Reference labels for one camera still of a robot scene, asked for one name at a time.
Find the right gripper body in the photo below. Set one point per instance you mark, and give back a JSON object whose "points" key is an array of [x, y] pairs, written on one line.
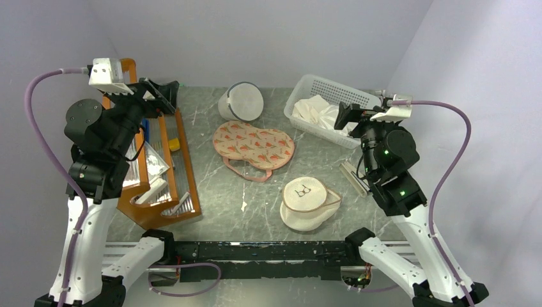
{"points": [[356, 114]]}

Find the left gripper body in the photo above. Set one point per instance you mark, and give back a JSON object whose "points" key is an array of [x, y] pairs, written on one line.
{"points": [[149, 107]]}

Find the floral mesh laundry bag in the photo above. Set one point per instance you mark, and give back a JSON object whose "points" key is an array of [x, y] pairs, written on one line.
{"points": [[264, 149]]}

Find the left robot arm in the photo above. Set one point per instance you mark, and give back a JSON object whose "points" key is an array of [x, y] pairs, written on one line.
{"points": [[101, 139]]}

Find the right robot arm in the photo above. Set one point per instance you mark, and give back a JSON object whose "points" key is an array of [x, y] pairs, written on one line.
{"points": [[388, 153]]}

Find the plastic bag in rack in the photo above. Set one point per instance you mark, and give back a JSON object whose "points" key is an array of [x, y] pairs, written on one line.
{"points": [[156, 165]]}

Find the white cylindrical laundry bag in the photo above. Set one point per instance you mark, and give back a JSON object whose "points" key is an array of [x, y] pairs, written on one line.
{"points": [[242, 101]]}

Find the beige round laundry bag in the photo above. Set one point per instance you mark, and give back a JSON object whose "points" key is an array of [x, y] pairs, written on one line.
{"points": [[307, 203]]}

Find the white plastic basket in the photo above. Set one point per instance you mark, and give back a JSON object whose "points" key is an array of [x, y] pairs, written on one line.
{"points": [[333, 93]]}

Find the white cloth in basket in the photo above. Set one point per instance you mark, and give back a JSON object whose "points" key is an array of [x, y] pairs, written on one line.
{"points": [[317, 111]]}

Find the yellow small block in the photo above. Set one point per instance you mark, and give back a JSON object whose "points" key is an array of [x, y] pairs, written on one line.
{"points": [[174, 144]]}

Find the white comb strip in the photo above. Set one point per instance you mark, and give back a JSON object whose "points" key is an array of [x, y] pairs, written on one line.
{"points": [[360, 185]]}

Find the orange wooden rack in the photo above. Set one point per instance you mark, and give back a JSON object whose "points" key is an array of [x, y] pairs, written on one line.
{"points": [[171, 198]]}

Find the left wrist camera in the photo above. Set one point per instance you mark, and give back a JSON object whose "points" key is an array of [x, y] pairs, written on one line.
{"points": [[106, 75]]}

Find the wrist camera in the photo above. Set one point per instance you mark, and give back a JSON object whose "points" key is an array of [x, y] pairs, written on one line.
{"points": [[106, 75], [397, 109]]}

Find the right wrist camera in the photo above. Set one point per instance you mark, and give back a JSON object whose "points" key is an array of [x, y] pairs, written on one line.
{"points": [[397, 109]]}

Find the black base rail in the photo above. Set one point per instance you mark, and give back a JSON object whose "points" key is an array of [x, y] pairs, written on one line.
{"points": [[324, 259]]}

